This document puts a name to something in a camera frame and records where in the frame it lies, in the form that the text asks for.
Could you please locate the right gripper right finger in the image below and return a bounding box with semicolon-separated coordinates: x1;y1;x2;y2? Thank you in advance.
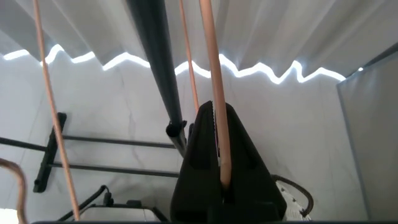
223;102;288;220

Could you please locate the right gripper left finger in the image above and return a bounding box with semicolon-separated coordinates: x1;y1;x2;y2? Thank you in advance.
170;101;223;220

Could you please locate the pink clothes hanger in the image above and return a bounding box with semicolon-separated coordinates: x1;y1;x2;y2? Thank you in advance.
0;0;81;224
178;0;233;190

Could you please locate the white laundry basket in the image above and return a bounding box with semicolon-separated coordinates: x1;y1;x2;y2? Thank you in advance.
272;174;315;222

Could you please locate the black clothes rack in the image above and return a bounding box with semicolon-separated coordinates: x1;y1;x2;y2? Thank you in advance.
0;0;195;194

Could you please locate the white curtain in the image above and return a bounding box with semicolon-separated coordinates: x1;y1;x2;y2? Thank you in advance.
0;0;398;85

